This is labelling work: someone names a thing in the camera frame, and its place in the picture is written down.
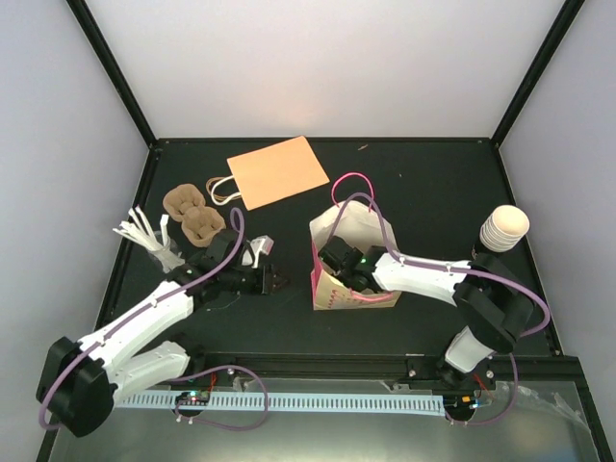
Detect cream cakes paper bag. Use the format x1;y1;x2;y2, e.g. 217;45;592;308
309;200;400;311

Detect brown pulp cup carriers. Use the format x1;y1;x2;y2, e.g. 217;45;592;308
163;184;226;248

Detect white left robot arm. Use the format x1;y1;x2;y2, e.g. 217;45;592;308
36;229;287;437

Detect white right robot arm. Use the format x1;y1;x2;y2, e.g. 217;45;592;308
317;237;535;389

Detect plain brown paper bag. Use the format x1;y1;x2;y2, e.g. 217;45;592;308
206;137;329;211

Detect white straws bundle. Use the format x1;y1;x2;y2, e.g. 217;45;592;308
113;206;185;273

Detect stack of paper cups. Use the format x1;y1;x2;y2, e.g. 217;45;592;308
472;205;530;258

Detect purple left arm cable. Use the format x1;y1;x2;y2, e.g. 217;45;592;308
38;207;246;430

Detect light blue cable duct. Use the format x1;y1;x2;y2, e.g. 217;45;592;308
118;390;445;417

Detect black frame post left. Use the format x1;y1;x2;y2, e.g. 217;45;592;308
66;0;157;147

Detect black frame post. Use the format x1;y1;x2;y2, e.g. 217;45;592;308
491;0;585;148
66;0;157;147

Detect black frame post right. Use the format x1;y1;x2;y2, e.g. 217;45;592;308
491;0;585;148

